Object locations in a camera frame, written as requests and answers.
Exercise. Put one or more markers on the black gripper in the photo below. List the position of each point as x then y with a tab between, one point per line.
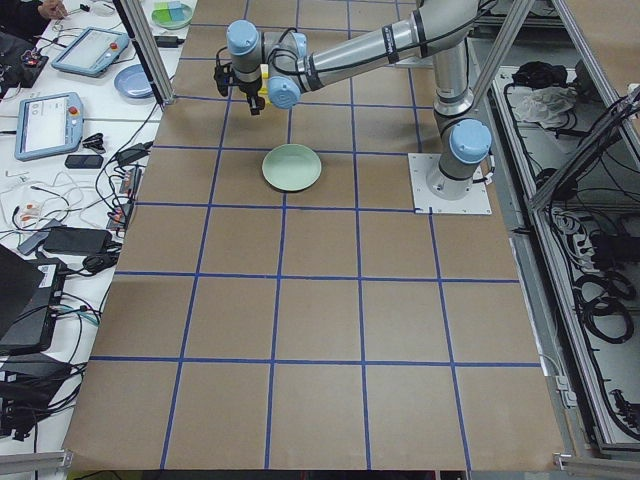
250	90

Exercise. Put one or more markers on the yellow bamboo steamer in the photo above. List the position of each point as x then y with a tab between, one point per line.
263	91

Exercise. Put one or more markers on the light green plate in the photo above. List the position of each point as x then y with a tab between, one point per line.
291	167

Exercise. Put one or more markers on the black charger brick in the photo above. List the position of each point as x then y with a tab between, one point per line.
168	41

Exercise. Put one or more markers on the green bowl with blocks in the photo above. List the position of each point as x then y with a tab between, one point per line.
171	15

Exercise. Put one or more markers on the blue plate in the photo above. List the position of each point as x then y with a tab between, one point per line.
132	82

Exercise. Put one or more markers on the far teach pendant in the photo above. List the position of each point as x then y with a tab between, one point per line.
92	52

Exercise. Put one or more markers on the teach pendant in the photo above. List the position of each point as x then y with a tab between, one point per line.
48	126
92	52

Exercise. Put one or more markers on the near teach pendant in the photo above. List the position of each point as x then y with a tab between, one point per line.
48	126

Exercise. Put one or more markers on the black power adapter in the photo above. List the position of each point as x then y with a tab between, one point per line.
76	241

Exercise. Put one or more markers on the black laptop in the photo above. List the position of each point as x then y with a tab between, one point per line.
30	292

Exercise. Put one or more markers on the aluminium frame post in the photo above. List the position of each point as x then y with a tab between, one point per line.
136	25

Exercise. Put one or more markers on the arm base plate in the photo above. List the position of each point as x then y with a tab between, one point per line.
434	193

